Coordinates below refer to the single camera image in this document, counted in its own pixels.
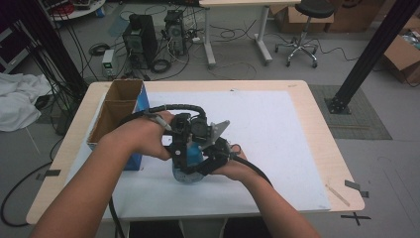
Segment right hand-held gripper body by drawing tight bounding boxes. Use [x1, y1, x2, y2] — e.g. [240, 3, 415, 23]
[201, 119, 243, 170]

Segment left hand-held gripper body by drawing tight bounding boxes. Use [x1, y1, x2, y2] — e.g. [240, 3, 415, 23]
[162, 112, 210, 144]

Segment blue spray bottle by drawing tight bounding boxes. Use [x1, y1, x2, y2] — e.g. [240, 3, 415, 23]
[171, 140, 206, 184]

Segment person's right hand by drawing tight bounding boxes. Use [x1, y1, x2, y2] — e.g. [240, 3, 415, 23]
[212, 149, 265, 182]

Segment person's left hand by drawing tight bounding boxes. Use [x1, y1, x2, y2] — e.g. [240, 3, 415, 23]
[98, 110, 175, 164]

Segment grey cylindrical plug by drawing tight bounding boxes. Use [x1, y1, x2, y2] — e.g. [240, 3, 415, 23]
[152, 112, 173, 132]

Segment white foam board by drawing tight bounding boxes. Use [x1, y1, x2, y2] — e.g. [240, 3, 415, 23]
[65, 89, 332, 222]

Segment blue cardboard box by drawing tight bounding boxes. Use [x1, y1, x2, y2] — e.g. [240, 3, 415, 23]
[86, 78, 152, 172]

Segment person's dark trousers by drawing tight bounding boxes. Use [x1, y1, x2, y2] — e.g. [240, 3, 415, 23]
[128, 216, 275, 238]

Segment large black computer tower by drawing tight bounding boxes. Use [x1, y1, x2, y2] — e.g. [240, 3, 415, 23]
[122, 13, 158, 70]

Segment small black computer tower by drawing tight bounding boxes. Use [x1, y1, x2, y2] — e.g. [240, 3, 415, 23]
[163, 9, 188, 57]

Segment white-legged wooden desk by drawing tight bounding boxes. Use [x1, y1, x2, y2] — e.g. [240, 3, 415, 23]
[198, 0, 302, 69]

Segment white power supply unit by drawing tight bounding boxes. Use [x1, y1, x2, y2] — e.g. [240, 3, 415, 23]
[101, 49, 116, 79]

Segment thin wooden stick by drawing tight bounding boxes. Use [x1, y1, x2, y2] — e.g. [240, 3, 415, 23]
[324, 183, 352, 208]

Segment grey tape strip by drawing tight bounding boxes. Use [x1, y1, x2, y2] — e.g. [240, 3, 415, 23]
[344, 178, 370, 199]
[35, 169, 62, 181]

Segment grey floor mat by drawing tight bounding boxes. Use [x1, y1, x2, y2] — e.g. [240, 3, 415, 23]
[308, 84, 393, 141]

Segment round white table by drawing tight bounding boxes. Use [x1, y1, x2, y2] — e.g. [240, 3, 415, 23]
[49, 0, 107, 22]

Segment black swivel stool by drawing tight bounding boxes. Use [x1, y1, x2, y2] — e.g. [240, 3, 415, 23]
[274, 0, 337, 69]

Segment white cloth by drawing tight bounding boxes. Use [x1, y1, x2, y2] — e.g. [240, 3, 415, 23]
[0, 72, 53, 133]

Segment open brown cardboard box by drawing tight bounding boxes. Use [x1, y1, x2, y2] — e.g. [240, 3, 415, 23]
[381, 16, 420, 84]

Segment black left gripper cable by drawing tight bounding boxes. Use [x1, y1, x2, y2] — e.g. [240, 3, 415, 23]
[108, 103, 208, 238]

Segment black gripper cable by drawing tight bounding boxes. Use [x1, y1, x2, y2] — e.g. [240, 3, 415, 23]
[108, 103, 208, 238]
[229, 143, 273, 187]

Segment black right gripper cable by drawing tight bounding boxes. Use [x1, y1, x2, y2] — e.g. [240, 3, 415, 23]
[229, 143, 273, 187]

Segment coiled black cable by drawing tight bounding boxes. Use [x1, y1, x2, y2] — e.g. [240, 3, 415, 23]
[150, 58, 173, 74]
[88, 43, 112, 57]

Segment black metal stand with cables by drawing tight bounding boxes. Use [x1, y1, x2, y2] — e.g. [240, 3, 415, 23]
[13, 0, 89, 100]

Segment black floor cable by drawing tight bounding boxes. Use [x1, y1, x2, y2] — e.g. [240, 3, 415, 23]
[0, 137, 64, 229]

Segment black metal frame post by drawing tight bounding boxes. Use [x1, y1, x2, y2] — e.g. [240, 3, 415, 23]
[325, 0, 420, 115]

